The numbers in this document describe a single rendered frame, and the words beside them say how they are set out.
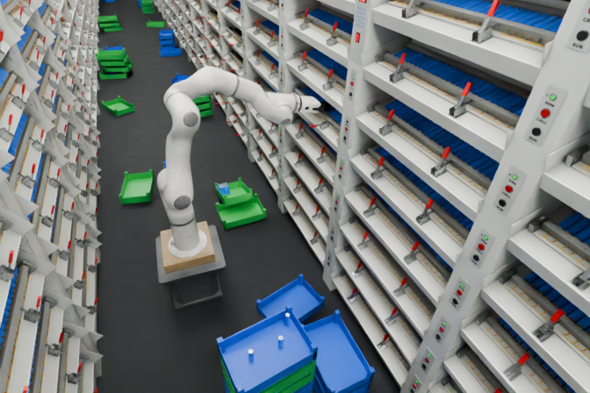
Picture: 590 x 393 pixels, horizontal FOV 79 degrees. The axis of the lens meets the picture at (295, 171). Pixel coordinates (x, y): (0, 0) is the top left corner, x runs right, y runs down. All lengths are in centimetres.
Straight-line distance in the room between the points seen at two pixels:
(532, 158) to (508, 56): 23
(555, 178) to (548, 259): 20
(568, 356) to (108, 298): 199
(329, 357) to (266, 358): 38
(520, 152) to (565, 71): 19
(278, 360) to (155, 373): 70
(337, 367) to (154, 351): 87
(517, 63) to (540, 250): 43
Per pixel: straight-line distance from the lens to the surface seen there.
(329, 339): 178
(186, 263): 187
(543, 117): 90
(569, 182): 92
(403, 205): 132
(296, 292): 210
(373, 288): 177
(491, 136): 100
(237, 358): 146
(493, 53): 96
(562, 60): 87
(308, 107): 170
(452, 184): 113
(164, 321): 209
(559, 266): 101
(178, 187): 158
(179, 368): 194
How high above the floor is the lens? 170
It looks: 35 degrees down
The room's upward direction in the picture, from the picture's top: 2 degrees clockwise
